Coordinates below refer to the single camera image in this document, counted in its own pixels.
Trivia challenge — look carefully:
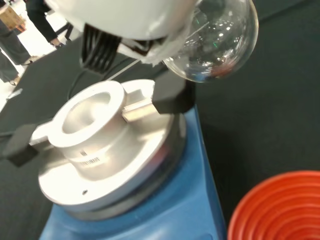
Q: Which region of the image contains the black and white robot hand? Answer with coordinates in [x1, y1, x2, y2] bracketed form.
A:
[44, 0, 198, 75]

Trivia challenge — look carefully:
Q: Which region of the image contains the heater with blue base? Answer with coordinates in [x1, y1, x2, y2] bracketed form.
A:
[2, 78, 229, 240]

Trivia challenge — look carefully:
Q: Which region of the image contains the person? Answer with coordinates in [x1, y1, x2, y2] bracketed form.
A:
[25, 0, 66, 49]
[0, 19, 41, 86]

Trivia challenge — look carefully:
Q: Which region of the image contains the cardboard box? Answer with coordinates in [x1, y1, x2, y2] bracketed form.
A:
[0, 4, 27, 32]

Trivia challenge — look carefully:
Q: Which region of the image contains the black bench cloth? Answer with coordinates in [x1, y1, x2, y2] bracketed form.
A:
[0, 0, 320, 240]

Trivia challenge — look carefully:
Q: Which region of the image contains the thin black cable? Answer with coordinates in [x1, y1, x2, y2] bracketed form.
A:
[66, 57, 131, 101]

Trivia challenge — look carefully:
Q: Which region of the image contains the orange ribbed flask ring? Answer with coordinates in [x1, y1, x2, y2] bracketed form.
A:
[227, 170, 320, 240]

